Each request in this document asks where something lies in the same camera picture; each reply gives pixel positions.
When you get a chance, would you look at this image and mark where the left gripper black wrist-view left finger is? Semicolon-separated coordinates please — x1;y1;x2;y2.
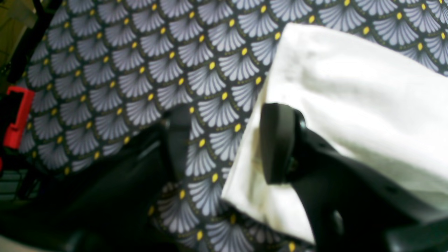
56;105;191;252

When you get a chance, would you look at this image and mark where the red table clamp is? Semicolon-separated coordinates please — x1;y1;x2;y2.
0;86;35;173

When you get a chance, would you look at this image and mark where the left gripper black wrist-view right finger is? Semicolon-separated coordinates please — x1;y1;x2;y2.
260;103;448;252

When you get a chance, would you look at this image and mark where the patterned fan-motif tablecloth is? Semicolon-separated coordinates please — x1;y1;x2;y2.
19;0;448;252

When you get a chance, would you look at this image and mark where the white printed T-shirt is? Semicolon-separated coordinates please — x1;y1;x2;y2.
221;23;448;243

